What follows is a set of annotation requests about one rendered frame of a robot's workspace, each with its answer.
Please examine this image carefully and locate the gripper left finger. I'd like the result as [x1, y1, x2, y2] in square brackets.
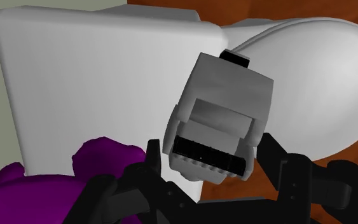
[62, 139, 198, 224]

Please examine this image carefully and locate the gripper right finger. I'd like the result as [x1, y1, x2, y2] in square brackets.
[256, 132, 358, 220]

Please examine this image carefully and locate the purple lumpy figure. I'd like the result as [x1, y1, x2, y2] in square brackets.
[0, 136, 148, 224]

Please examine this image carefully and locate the grey and black blocky toy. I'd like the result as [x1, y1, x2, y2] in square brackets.
[162, 48, 274, 185]

